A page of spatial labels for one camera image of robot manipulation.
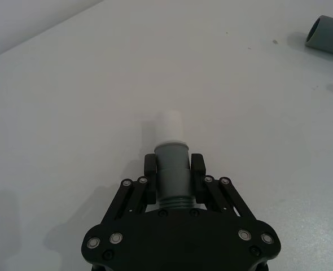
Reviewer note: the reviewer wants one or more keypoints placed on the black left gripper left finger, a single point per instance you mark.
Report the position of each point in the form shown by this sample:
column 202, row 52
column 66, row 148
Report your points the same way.
column 151, row 166

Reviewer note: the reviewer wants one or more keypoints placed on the grey plastic pipe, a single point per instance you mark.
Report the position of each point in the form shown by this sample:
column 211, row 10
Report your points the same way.
column 328, row 36

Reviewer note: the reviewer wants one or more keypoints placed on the grey threaded pipe fitting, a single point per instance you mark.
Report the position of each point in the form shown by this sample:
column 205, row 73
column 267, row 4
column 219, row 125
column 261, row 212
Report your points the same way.
column 173, row 175

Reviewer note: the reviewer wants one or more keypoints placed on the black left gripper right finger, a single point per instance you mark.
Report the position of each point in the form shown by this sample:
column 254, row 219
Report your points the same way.
column 198, row 166

